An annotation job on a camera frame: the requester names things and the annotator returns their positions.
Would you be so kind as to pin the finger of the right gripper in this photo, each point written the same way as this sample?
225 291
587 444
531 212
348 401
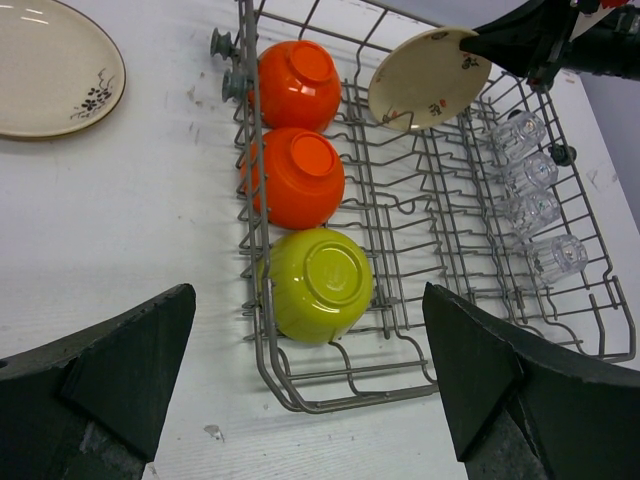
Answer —
517 41

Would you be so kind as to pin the lime green bowl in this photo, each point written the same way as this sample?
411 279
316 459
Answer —
322 284

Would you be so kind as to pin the cream plate with flower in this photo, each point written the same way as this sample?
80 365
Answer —
61 73

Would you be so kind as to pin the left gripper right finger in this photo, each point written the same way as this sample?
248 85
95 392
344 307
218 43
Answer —
521 407

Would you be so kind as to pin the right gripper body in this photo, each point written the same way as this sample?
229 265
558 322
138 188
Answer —
597 37

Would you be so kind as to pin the nearest clear glass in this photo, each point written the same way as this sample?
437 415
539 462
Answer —
556 258

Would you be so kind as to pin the grey wire dish rack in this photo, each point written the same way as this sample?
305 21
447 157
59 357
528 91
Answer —
422 205

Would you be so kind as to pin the small cream plate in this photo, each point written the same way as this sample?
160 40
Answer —
427 80

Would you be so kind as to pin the farthest clear glass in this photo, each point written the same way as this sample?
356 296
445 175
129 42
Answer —
519 134

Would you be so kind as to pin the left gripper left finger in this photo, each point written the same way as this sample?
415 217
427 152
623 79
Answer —
92 405

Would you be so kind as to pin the orange bowl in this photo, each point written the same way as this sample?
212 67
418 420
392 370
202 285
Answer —
305 178
299 86

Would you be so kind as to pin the clear glass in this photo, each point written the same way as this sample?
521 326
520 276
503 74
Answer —
556 258
532 212
519 134
535 172

